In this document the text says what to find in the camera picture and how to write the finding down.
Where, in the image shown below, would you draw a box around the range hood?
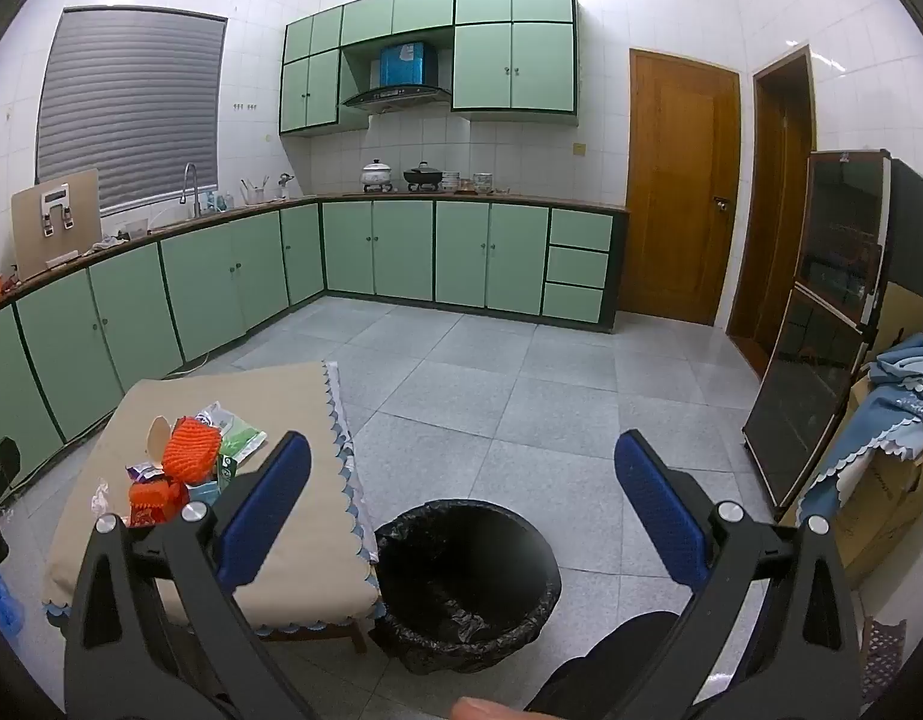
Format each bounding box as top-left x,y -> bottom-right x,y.
341,41 -> 453,116

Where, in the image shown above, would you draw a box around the black lined trash bin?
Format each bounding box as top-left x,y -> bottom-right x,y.
372,499 -> 563,676

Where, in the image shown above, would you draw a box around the grey window blind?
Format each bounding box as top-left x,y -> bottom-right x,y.
35,7 -> 229,215

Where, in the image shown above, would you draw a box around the beige wooden spoon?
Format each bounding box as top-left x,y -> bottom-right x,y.
145,416 -> 173,467

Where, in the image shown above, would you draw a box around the steel faucet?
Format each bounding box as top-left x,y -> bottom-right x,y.
179,163 -> 205,218

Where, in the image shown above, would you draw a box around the red snack packet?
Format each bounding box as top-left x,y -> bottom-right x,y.
127,478 -> 191,527

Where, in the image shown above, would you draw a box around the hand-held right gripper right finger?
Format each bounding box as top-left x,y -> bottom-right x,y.
613,431 -> 863,720

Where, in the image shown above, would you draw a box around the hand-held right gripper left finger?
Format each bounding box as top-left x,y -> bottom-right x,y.
62,431 -> 335,720

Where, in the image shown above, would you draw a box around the green white tissue packet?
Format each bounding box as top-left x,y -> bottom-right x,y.
178,401 -> 269,464

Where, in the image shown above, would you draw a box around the person's dark trouser leg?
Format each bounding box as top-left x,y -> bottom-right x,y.
525,611 -> 683,713

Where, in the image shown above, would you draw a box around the black glass cabinet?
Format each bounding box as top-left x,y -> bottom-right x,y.
742,150 -> 923,522

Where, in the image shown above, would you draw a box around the person's right hand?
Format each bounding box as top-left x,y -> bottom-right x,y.
450,696 -> 526,720

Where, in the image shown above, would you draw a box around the green wall cabinets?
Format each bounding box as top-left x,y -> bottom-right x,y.
279,0 -> 580,138

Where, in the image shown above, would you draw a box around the wooden table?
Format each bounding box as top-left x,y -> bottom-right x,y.
262,611 -> 370,655

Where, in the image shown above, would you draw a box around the orange foam net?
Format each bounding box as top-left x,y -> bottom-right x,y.
163,418 -> 224,482

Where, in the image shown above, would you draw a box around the beige board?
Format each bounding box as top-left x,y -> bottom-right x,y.
11,169 -> 103,282

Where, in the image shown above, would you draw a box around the blue scalloped cloth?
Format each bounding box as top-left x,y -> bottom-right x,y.
795,334 -> 923,526

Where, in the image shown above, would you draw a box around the cardboard box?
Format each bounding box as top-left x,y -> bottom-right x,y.
873,281 -> 923,368
795,375 -> 923,590

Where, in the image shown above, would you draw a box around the table with beige cloth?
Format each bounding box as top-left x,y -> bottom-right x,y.
41,360 -> 383,627

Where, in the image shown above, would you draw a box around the perforated grey basket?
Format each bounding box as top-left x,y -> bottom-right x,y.
862,615 -> 908,703

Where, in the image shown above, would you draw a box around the wooden side door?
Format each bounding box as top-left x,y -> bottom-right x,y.
727,45 -> 818,380

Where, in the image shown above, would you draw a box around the blue plastic item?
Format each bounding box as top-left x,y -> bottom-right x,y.
0,574 -> 22,635

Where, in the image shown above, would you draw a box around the green base cabinets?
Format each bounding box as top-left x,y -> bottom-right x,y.
0,195 -> 629,470

